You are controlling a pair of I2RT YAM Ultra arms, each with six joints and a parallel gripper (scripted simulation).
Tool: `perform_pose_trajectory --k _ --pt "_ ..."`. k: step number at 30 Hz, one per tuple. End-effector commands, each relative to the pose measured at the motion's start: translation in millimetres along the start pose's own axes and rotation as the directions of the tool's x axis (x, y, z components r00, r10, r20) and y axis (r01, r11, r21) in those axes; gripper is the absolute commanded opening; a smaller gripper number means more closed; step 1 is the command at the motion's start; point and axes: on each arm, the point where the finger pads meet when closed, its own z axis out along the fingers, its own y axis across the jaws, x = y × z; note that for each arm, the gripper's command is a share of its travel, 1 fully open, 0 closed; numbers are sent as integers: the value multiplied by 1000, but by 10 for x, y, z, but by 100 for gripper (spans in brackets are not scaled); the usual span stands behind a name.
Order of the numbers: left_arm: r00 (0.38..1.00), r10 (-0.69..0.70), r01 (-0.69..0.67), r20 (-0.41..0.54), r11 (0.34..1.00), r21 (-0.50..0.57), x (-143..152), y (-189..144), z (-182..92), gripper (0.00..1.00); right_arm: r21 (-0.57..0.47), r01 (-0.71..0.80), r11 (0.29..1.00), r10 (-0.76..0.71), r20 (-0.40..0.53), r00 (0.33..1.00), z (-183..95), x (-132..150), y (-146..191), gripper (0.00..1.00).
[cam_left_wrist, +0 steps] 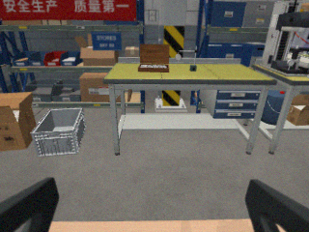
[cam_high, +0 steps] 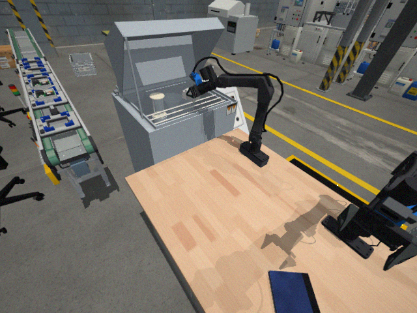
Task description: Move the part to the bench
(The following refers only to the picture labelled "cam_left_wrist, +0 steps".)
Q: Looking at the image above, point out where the grey plastic crate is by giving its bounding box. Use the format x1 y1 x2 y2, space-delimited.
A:
31 107 86 157

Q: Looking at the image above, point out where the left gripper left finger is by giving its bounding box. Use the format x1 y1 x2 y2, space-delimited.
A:
0 177 59 232

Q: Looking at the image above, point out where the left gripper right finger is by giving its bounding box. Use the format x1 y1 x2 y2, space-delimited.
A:
245 179 309 232

